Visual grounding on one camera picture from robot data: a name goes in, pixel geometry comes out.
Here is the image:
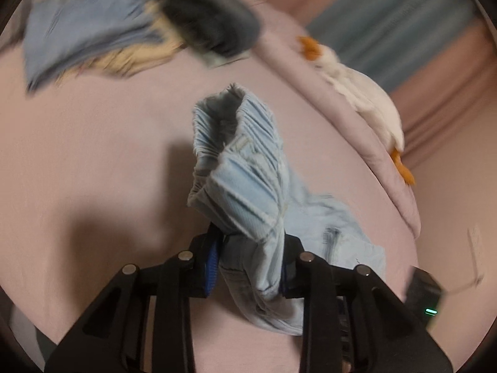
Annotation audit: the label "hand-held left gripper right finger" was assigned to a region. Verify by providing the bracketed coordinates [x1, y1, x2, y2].
[279, 233, 454, 373]

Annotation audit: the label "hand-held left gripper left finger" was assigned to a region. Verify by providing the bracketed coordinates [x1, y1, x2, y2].
[44, 233, 225, 373]

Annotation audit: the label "light blue denim shorts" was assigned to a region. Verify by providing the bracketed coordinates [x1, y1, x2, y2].
[187, 83, 387, 337]

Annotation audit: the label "pink curtain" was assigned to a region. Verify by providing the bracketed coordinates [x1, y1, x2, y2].
[252, 0, 497, 172]

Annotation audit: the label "white goose plush toy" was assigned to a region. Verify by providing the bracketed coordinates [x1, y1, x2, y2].
[298, 36, 416, 186]

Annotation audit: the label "folded beige cloth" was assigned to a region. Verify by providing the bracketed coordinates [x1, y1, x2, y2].
[58, 0, 188, 82]

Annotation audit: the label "folded dark blue jeans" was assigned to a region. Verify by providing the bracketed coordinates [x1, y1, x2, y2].
[163, 0, 262, 59]

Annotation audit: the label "teal curtain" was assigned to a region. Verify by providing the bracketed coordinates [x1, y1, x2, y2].
[306, 0, 479, 83]

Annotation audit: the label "folded blue cloth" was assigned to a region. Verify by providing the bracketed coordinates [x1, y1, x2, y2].
[23, 0, 164, 92]

